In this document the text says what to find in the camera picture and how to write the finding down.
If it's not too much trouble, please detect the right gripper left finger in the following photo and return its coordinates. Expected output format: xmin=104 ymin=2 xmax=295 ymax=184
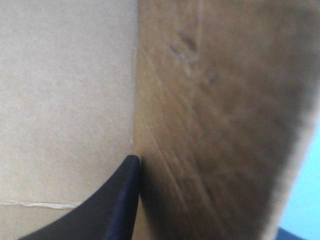
xmin=17 ymin=154 xmax=140 ymax=240

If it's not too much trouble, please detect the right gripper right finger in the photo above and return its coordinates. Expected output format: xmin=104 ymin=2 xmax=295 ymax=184
xmin=274 ymin=226 xmax=320 ymax=240

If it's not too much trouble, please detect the brown cardboard box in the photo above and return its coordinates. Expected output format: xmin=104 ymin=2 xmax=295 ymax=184
xmin=0 ymin=0 xmax=320 ymax=240

